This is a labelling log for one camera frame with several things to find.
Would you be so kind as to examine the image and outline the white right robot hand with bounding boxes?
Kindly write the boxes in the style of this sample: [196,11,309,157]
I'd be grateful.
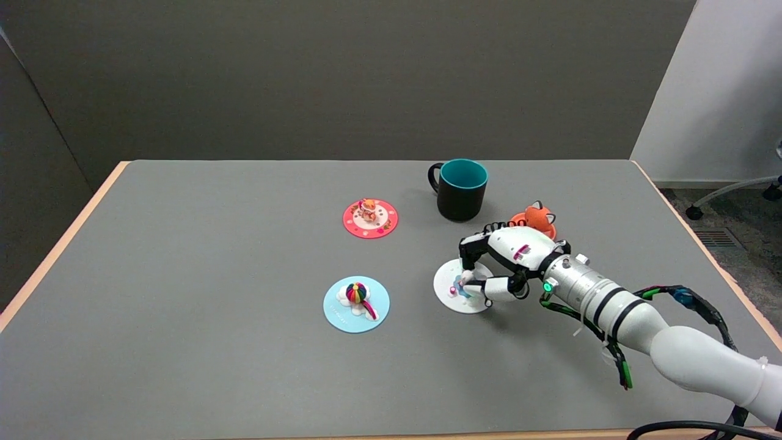
[458,221,572,308]

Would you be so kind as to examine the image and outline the white cup lid with figurine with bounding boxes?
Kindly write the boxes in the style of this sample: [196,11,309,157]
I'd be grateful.
[433,258,494,315]

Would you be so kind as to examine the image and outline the orange fox cup lid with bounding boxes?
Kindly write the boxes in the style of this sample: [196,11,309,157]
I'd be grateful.
[508,200,558,240]

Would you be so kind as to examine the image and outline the pink cup lid with figurine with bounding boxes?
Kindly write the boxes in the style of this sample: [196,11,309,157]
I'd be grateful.
[342,198,399,240]

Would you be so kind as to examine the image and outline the light blue rainbow cup lid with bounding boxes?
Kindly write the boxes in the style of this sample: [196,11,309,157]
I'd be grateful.
[323,276,390,334]

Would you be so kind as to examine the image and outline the black mug teal inside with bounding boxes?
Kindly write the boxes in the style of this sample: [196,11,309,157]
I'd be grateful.
[428,158,489,222]

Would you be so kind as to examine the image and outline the floor vent grille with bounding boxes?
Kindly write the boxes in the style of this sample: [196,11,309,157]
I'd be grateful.
[695,229,743,249]

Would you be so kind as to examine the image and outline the office chair base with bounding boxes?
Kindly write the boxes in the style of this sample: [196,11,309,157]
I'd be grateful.
[684,139,782,221]

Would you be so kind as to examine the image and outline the green and black cable bundle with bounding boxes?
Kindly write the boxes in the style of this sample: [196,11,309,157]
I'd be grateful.
[539,293,633,391]

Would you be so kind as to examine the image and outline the cable with blue connector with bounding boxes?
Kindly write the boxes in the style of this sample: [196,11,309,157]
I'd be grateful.
[635,284,740,355]

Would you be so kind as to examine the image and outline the thick black cable loop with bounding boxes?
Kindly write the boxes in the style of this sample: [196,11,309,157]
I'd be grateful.
[626,406,782,440]

